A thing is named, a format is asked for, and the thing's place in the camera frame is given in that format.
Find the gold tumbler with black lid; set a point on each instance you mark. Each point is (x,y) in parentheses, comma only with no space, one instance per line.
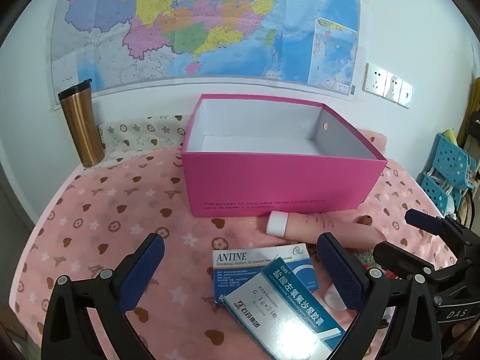
(80,127)

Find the white and dark blue medicine box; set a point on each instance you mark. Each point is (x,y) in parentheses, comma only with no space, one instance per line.
(240,266)

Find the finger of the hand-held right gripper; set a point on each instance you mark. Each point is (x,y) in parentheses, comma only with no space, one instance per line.
(401,257)
(423,220)

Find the pink patterned blanket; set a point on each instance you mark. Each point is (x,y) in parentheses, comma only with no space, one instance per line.
(93,213)

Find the pink tube with white cap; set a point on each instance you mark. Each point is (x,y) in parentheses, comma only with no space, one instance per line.
(307,228)

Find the teal striped medicine box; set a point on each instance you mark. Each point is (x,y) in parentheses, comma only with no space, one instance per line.
(277,307)

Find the pink cardboard box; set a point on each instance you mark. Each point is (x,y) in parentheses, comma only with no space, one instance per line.
(262,183)

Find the colourful wall map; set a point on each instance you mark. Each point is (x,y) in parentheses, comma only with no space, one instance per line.
(187,26)

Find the blue plastic basket rack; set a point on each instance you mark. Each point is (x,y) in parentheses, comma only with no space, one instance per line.
(450,165)

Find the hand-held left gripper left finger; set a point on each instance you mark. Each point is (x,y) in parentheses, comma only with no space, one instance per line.
(144,270)

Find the cream patterned cloth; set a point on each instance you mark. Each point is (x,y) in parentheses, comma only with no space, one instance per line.
(142,135)

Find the white wall socket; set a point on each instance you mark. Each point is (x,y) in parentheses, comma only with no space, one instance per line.
(405,94)
(374,78)
(393,89)

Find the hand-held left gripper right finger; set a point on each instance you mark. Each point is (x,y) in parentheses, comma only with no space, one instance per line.
(339,270)

